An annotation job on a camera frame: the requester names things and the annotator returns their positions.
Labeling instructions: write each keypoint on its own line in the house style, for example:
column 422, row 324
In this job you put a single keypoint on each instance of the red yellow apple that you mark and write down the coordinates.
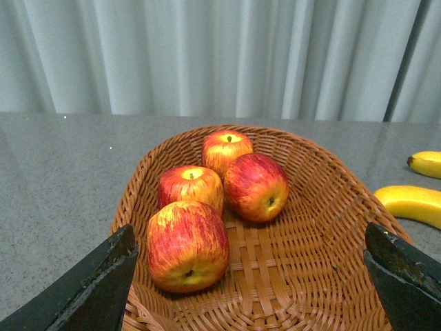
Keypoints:
column 187, row 247
column 191, row 183
column 222, row 147

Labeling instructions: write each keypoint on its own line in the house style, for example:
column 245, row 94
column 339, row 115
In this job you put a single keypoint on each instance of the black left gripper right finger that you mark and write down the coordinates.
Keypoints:
column 406, row 280

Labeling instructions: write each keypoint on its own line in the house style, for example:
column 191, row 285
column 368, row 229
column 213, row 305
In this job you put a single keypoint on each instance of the grey pleated curtain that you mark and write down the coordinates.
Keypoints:
column 321, row 60

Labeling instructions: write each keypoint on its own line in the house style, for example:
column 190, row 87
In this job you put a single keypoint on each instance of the yellow banana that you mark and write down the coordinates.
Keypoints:
column 426, row 163
column 411, row 202

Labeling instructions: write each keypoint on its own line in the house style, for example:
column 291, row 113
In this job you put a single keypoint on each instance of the red apple sideways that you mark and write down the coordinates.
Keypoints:
column 256, row 187

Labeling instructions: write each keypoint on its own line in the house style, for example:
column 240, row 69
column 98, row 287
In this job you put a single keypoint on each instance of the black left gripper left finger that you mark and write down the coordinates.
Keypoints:
column 90, row 296

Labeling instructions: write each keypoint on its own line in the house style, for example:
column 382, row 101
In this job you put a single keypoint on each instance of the brown woven wicker basket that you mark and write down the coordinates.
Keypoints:
column 302, row 271

